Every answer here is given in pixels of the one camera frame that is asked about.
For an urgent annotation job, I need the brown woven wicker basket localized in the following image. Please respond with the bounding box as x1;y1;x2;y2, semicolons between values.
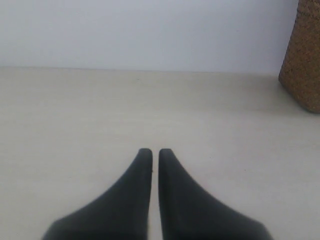
278;0;320;114

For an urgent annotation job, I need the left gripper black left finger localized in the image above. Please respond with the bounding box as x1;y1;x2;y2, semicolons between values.
43;148;153;240

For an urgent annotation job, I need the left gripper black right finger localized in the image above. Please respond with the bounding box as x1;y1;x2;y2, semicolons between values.
158;148;272;240

